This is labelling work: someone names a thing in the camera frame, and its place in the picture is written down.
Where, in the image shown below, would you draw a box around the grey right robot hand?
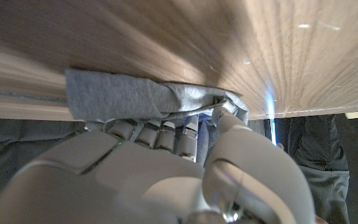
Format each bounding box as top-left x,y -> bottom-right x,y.
0,105 -> 316,224

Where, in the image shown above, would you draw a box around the grey fabric shorts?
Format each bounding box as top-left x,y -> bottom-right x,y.
64,68 -> 250,166

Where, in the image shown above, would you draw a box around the black backdrop curtain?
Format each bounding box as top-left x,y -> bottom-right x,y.
0,117 -> 90,215

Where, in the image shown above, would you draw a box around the person in black and grey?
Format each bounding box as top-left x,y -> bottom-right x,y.
286,114 -> 351,224

